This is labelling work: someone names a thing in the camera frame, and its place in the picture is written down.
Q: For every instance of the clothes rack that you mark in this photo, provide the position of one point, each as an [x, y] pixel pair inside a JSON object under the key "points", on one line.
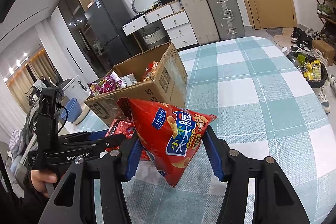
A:
{"points": [[39, 87]]}

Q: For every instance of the dark grey fridge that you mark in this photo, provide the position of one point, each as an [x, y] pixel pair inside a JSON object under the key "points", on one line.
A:
{"points": [[110, 24]]}

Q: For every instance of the red foil snack packet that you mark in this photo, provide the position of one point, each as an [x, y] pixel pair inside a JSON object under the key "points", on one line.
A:
{"points": [[123, 128], [143, 154]]}

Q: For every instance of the blue plastic basin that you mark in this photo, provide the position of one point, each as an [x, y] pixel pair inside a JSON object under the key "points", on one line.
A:
{"points": [[69, 109]]}

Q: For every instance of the purple snack bag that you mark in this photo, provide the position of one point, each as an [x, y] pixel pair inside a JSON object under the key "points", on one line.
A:
{"points": [[95, 88], [113, 84]]}

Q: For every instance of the person's left forearm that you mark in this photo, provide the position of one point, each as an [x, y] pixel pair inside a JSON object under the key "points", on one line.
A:
{"points": [[23, 208]]}

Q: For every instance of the beige round basin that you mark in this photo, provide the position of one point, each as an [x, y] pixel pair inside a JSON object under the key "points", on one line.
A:
{"points": [[82, 116]]}

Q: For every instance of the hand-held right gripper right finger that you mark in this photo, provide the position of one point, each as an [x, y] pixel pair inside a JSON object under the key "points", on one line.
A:
{"points": [[214, 158]]}

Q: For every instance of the red cone crisp bag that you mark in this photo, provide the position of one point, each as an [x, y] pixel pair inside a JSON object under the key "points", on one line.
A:
{"points": [[170, 140]]}

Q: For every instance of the beige suitcase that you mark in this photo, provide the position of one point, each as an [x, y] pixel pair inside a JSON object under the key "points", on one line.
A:
{"points": [[199, 19]]}

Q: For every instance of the person's left hand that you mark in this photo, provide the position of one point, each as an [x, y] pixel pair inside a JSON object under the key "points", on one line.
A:
{"points": [[39, 179]]}

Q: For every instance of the dark glass cabinet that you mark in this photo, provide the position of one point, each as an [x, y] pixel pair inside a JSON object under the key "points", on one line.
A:
{"points": [[76, 27]]}

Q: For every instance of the black trash bin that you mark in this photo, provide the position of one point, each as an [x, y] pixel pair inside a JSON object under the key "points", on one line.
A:
{"points": [[319, 83]]}

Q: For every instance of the silver suitcase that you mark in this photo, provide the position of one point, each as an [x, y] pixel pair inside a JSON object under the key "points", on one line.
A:
{"points": [[223, 14]]}

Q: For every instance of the teal checked tablecloth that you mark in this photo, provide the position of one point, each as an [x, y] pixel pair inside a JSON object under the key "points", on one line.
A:
{"points": [[249, 108]]}

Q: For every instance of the beige curtain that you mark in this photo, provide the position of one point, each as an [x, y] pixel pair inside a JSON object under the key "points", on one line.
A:
{"points": [[23, 79]]}

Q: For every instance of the white desk with drawers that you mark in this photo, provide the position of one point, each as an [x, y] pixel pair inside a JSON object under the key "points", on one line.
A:
{"points": [[178, 27]]}

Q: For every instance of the black sneakers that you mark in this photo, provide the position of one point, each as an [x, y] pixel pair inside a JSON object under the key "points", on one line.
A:
{"points": [[302, 39]]}

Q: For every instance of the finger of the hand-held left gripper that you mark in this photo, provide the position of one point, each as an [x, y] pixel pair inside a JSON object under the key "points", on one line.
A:
{"points": [[97, 134], [113, 140]]}

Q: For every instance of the cardboard box on floor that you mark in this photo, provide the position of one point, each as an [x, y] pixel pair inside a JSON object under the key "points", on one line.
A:
{"points": [[324, 50]]}

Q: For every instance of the plastic bottle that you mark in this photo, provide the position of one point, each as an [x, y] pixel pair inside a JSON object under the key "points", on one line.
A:
{"points": [[288, 56]]}

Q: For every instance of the white electric kettle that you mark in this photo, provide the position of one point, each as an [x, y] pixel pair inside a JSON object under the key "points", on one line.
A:
{"points": [[78, 86]]}

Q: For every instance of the red noodle snack bag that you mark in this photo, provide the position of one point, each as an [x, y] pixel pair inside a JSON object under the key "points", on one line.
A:
{"points": [[152, 70]]}

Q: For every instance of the yellow packets in bin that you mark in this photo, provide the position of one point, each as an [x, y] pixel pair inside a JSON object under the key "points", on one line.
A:
{"points": [[312, 70]]}

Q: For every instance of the shoe rack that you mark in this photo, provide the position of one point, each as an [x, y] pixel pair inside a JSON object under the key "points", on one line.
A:
{"points": [[323, 3]]}

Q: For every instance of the woven basket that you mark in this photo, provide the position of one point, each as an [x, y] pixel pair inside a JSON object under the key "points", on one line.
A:
{"points": [[155, 37]]}

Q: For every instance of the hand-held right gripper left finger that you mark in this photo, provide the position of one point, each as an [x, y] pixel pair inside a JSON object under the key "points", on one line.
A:
{"points": [[132, 158]]}

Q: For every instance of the white sneaker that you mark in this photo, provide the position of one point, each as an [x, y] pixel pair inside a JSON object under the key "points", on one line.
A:
{"points": [[325, 100]]}

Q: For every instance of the brown cardboard box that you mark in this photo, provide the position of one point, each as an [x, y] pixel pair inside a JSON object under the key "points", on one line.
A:
{"points": [[162, 82]]}

